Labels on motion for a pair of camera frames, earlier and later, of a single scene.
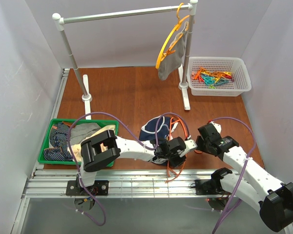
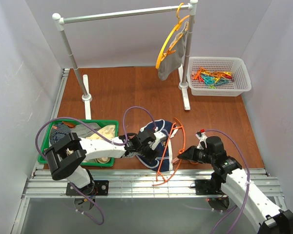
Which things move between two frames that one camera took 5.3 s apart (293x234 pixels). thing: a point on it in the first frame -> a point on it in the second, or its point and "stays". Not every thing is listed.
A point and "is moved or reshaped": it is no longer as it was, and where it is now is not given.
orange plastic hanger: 171,121 -> 158,172
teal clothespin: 221,82 stays
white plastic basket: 218,76 stays
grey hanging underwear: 170,66 stays
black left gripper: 161,151 -> 146,145
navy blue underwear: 166,126 is moved or reshaped
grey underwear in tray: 79,132 stays
